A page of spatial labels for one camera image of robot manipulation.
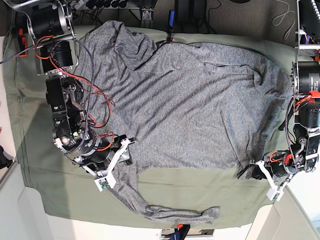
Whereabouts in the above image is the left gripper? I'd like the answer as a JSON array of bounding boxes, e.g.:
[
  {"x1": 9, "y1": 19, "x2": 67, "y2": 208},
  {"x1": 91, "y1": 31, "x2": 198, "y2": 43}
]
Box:
[{"x1": 251, "y1": 150, "x2": 306, "y2": 182}]

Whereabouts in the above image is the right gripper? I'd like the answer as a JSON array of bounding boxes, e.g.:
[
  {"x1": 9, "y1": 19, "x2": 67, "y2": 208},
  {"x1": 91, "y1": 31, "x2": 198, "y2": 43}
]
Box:
[{"x1": 63, "y1": 134, "x2": 127, "y2": 170}]

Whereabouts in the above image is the grey heathered T-shirt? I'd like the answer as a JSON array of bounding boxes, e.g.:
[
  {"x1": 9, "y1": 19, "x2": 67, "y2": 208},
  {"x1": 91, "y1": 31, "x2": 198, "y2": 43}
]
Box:
[{"x1": 75, "y1": 21, "x2": 292, "y2": 225}]

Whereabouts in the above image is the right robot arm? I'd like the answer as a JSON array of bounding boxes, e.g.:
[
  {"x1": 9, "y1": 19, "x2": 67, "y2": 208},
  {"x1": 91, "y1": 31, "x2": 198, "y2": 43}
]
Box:
[{"x1": 7, "y1": 0, "x2": 134, "y2": 173}]

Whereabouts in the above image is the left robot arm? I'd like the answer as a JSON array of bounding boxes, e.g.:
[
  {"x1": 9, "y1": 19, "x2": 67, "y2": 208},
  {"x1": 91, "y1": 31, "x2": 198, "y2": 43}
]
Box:
[{"x1": 250, "y1": 0, "x2": 320, "y2": 182}]

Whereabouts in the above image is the green table cloth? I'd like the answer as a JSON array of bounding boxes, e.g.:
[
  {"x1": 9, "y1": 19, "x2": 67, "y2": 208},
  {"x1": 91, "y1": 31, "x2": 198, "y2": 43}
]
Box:
[{"x1": 3, "y1": 28, "x2": 294, "y2": 228}]

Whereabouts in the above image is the bottom red blue clamp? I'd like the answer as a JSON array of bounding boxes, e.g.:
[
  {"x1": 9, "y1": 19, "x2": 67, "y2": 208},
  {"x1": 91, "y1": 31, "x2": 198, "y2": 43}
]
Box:
[{"x1": 169, "y1": 224, "x2": 191, "y2": 240}]

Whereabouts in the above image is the left red black clamp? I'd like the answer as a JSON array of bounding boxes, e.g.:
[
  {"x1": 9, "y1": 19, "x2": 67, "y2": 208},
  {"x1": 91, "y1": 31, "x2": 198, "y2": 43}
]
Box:
[{"x1": 14, "y1": 28, "x2": 28, "y2": 58}]

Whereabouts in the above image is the top centre red clamp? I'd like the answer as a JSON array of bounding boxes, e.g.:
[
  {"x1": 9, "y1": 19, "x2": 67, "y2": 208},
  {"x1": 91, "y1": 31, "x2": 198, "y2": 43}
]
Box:
[{"x1": 160, "y1": 9, "x2": 175, "y2": 44}]

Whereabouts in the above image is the aluminium frame bracket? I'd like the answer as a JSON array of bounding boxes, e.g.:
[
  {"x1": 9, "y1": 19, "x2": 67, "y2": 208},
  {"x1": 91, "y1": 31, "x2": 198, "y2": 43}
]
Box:
[{"x1": 140, "y1": 8, "x2": 154, "y2": 29}]

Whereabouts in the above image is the white looped cable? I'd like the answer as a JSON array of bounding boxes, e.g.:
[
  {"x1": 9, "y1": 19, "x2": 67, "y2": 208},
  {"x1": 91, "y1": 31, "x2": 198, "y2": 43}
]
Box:
[{"x1": 271, "y1": 0, "x2": 301, "y2": 40}]

